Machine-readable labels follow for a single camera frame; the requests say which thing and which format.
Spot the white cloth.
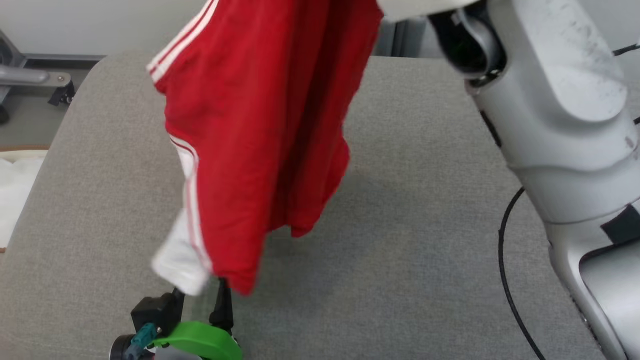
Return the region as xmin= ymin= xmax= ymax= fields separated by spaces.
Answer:
xmin=0 ymin=150 xmax=48 ymax=251

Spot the red white-sleeved shirt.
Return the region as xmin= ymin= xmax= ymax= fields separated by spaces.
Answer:
xmin=146 ymin=0 xmax=385 ymax=297

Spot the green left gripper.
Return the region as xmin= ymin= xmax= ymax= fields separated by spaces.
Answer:
xmin=150 ymin=277 xmax=244 ymax=360

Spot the grey metal frame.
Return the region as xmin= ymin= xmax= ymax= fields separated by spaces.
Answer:
xmin=0 ymin=30 xmax=76 ymax=126

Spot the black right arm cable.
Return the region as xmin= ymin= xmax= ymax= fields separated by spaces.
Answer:
xmin=498 ymin=186 xmax=547 ymax=360

